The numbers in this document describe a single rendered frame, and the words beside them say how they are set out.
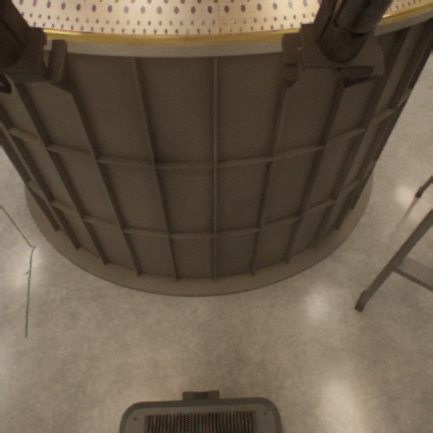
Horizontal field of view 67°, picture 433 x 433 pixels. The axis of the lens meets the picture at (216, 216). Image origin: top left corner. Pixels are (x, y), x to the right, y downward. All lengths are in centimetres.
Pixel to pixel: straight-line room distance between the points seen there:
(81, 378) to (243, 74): 133
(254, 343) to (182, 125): 101
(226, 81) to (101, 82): 33
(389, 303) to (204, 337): 91
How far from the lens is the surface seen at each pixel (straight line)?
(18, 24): 54
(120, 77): 94
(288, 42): 53
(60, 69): 54
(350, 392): 161
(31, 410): 166
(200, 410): 124
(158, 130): 100
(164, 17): 86
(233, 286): 164
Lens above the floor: 148
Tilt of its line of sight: 51 degrees down
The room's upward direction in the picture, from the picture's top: straight up
